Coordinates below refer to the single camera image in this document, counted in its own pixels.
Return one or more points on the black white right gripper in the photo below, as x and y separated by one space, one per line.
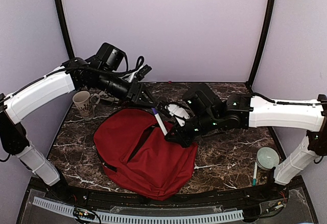
179 137

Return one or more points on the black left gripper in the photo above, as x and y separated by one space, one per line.
134 92

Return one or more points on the white purple marker pen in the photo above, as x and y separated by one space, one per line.
160 121

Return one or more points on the red student backpack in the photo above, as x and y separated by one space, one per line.
136 156

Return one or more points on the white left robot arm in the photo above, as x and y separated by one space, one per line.
26 112

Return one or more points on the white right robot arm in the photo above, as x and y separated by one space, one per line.
250 111

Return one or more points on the square floral ceramic plate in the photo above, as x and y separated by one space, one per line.
107 99

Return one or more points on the white mug with coral print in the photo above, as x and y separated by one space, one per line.
85 103

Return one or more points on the round glass jar lid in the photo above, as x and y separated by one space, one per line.
267 158

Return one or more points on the white teal marker pen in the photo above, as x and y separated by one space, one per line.
255 171

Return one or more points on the black left frame post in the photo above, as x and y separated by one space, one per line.
64 28

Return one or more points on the black frame post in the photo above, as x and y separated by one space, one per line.
261 45
64 28

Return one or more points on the black front frame rail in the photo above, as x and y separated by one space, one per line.
258 204

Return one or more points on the grey slotted cable duct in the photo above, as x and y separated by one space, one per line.
140 215

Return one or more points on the black right frame post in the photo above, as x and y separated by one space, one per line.
261 45

